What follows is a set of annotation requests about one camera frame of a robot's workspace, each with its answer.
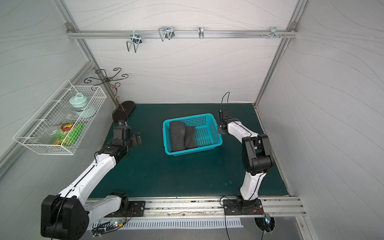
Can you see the metal double hook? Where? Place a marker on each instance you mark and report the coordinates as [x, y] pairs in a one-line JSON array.
[[134, 42]]

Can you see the white wire wall basket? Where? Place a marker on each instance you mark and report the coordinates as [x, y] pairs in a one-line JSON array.
[[50, 114]]

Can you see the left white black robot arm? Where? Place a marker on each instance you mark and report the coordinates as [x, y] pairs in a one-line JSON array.
[[66, 216]]

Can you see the pale green lidded jar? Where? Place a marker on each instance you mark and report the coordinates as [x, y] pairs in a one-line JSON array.
[[79, 102]]

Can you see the black mounting plate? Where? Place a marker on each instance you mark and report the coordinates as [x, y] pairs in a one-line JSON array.
[[130, 209], [243, 208]]

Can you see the metal loop hook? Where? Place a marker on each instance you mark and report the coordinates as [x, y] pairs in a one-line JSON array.
[[166, 33]]

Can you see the right circuit board in hole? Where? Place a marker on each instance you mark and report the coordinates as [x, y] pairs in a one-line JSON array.
[[266, 223]]

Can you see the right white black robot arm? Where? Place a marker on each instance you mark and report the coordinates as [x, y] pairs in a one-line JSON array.
[[257, 157]]

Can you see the colourful snack packet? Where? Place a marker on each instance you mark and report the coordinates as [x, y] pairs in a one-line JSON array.
[[67, 134]]

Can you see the clear plastic bag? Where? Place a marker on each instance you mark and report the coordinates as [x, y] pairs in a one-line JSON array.
[[44, 135]]

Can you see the dark grey long pants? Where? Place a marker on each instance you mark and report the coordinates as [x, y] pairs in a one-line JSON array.
[[182, 136]]

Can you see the white slotted cable duct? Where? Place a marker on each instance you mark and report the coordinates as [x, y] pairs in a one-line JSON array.
[[169, 224]]

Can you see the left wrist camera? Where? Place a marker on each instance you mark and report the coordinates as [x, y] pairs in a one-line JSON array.
[[122, 133]]

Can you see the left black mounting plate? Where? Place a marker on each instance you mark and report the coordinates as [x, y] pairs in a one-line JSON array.
[[130, 209]]

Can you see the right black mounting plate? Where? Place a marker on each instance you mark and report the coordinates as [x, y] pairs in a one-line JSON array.
[[243, 208]]

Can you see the metal bracket hook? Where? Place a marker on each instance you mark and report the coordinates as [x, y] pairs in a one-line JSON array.
[[274, 33]]

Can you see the teal plastic basket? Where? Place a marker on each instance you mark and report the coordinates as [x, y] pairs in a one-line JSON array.
[[206, 136]]

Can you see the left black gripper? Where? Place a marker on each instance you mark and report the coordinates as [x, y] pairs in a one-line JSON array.
[[135, 139]]

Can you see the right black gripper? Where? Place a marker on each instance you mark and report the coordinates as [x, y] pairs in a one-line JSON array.
[[222, 127]]

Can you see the ornate metal hook stand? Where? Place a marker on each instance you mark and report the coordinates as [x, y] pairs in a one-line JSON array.
[[124, 109]]

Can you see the small metal clip hook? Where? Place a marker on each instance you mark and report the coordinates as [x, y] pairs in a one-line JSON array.
[[201, 32]]

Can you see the left circuit board with wires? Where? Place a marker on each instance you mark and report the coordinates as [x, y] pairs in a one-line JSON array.
[[108, 227]]

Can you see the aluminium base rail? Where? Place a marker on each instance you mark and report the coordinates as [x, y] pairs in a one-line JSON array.
[[211, 207]]

